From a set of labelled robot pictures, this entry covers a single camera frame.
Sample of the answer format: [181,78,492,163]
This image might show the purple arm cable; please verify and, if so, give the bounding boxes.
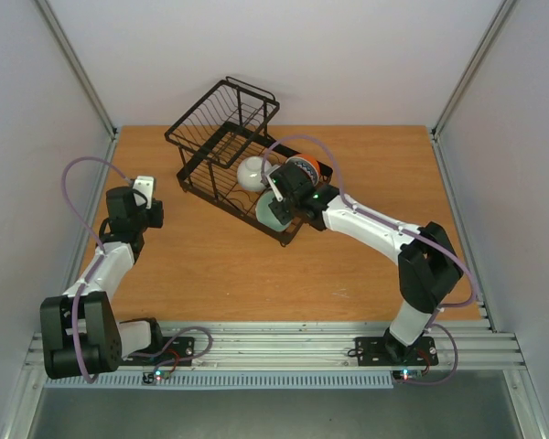
[260,134,479,388]
[61,155,136,384]

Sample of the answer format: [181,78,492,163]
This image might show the aluminium front frame rails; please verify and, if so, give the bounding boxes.
[24,319,527,371]

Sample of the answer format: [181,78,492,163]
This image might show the right green led board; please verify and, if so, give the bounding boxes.
[393,369,426,381]

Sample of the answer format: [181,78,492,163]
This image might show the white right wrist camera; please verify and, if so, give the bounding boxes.
[265,165,284,202]

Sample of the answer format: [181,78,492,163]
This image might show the red patterned bowl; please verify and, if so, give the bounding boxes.
[284,155,321,187]

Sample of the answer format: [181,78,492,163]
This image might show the white ribbed bowl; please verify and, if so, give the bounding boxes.
[237,156,265,192]

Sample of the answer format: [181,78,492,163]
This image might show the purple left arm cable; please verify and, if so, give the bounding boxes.
[61,155,136,384]

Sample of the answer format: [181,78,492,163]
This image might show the left green led board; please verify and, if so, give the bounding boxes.
[141,370,172,385]

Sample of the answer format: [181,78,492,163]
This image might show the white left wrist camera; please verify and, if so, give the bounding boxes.
[131,176,156,209]

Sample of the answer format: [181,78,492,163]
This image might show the aluminium right frame post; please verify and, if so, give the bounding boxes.
[429,0,518,140]

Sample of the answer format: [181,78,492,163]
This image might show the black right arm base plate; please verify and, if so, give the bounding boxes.
[347,336,439,367]

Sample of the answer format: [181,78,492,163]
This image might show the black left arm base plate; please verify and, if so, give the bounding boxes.
[120,337,195,368]

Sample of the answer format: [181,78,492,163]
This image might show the aluminium frame post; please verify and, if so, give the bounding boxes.
[429,0,518,140]
[32,0,117,138]

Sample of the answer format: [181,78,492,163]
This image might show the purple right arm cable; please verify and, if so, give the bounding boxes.
[260,134,479,388]

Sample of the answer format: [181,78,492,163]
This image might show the aluminium left frame post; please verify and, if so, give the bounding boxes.
[32,0,117,138]

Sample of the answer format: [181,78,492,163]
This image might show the grey slotted cable duct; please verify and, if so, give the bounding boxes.
[44,370,393,391]

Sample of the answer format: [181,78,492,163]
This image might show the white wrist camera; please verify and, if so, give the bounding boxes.
[131,176,156,209]
[265,165,284,202]

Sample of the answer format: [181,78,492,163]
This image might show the green led board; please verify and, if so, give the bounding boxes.
[141,370,172,385]
[393,369,426,381]

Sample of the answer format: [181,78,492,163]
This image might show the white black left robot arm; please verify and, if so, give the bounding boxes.
[39,176,167,381]

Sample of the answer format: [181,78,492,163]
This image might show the black wire dish rack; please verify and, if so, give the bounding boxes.
[165,76,338,246]

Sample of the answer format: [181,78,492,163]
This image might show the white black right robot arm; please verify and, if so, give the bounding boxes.
[263,162,463,365]

